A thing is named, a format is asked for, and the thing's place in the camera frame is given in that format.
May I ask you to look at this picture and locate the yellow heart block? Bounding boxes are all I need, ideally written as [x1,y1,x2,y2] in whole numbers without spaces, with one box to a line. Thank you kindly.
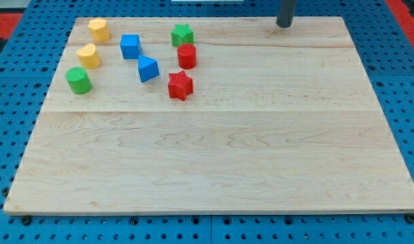
[76,43,101,69]

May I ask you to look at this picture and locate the blue cube block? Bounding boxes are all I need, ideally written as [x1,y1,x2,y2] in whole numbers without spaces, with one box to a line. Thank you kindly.
[120,34,142,59]

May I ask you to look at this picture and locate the yellow hexagon block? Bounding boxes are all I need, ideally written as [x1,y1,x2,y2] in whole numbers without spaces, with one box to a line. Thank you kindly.
[88,18,110,42]

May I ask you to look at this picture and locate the red cylinder block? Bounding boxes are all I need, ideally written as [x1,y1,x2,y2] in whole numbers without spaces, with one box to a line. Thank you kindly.
[177,43,196,69]

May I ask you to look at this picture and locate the blue triangle block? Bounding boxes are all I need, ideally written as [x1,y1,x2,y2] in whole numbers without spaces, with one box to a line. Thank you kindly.
[138,55,159,83]

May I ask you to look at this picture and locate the red star block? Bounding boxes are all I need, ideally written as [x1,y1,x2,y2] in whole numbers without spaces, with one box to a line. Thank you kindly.
[168,70,194,101]

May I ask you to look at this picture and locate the grey cylindrical pointer rod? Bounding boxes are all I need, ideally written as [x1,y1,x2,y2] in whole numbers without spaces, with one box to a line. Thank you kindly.
[276,0,297,28]

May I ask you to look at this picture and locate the light wooden board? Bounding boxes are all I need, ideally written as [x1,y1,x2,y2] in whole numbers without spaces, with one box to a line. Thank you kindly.
[3,17,414,216]

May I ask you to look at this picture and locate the green star block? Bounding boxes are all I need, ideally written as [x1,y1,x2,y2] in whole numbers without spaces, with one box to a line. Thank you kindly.
[171,24,194,47]

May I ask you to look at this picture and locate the green cylinder block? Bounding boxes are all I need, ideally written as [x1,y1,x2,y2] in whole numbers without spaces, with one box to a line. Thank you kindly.
[65,66,92,94]

